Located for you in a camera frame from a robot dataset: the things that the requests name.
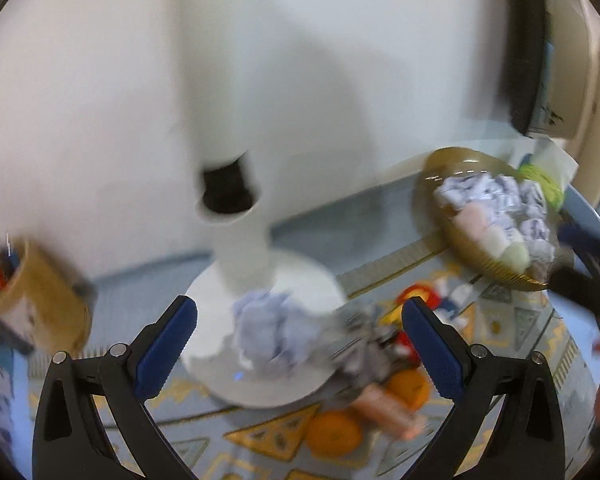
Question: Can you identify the olive green bowl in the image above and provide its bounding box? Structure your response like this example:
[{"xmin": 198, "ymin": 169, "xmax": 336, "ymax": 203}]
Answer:
[{"xmin": 412, "ymin": 146, "xmax": 573, "ymax": 291}]

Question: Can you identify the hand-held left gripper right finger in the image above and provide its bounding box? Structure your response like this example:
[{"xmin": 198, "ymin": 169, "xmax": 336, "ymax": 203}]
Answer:
[{"xmin": 401, "ymin": 296, "xmax": 566, "ymax": 480}]

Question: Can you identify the brown pen holder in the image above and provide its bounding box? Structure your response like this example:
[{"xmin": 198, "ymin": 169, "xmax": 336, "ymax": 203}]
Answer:
[{"xmin": 0, "ymin": 237, "xmax": 93, "ymax": 353}]

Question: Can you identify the heap of white paper wads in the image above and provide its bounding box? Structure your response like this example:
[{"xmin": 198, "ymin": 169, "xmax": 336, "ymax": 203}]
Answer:
[{"xmin": 432, "ymin": 174, "xmax": 556, "ymax": 281}]

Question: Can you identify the red and white toy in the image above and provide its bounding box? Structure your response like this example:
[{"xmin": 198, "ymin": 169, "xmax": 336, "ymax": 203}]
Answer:
[{"xmin": 385, "ymin": 280, "xmax": 481, "ymax": 356}]

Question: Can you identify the pale green tissue pack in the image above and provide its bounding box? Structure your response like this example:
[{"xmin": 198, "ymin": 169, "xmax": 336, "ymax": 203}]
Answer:
[{"xmin": 500, "ymin": 242, "xmax": 533, "ymax": 271}]

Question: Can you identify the green packet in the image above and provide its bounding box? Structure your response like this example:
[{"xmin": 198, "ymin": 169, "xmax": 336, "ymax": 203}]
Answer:
[{"xmin": 517, "ymin": 142, "xmax": 581, "ymax": 206}]

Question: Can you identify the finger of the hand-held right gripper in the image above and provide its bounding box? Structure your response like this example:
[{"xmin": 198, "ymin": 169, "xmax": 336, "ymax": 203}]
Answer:
[
  {"xmin": 560, "ymin": 222, "xmax": 600, "ymax": 286},
  {"xmin": 550, "ymin": 265, "xmax": 600, "ymax": 321}
]

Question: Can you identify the white desk lamp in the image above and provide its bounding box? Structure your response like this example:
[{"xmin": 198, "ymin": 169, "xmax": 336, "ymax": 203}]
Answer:
[{"xmin": 172, "ymin": 0, "xmax": 348, "ymax": 408}]

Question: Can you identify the paper ball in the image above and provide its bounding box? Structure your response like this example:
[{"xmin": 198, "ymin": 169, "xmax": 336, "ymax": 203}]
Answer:
[{"xmin": 230, "ymin": 290, "xmax": 336, "ymax": 378}]

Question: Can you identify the pale pink tissue pack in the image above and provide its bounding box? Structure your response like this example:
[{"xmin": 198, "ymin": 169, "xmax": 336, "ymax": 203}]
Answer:
[{"xmin": 455, "ymin": 205, "xmax": 493, "ymax": 241}]

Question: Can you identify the white tissue pack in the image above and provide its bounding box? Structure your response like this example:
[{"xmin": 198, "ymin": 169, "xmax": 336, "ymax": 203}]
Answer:
[{"xmin": 480, "ymin": 227, "xmax": 513, "ymax": 258}]

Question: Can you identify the patterned woven mat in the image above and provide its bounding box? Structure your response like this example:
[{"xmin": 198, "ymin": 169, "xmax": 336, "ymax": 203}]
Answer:
[{"xmin": 27, "ymin": 237, "xmax": 598, "ymax": 480}]

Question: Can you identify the salmon pink packet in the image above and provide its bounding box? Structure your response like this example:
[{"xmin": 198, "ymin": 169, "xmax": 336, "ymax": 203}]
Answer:
[{"xmin": 352, "ymin": 385, "xmax": 428, "ymax": 438}]

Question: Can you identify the orange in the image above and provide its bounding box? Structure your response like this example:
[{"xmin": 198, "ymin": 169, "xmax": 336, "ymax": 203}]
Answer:
[
  {"xmin": 305, "ymin": 410, "xmax": 363, "ymax": 458},
  {"xmin": 385, "ymin": 367, "xmax": 433, "ymax": 408}
]

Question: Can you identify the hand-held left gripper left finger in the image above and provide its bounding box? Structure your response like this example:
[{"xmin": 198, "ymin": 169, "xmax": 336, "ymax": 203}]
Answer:
[{"xmin": 32, "ymin": 295, "xmax": 199, "ymax": 480}]

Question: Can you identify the beige cabinet door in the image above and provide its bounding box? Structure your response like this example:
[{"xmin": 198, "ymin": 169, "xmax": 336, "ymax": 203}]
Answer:
[{"xmin": 527, "ymin": 0, "xmax": 600, "ymax": 206}]

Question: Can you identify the cluster of pens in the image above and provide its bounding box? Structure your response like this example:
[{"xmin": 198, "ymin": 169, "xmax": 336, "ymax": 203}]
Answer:
[{"xmin": 0, "ymin": 240, "xmax": 23, "ymax": 291}]

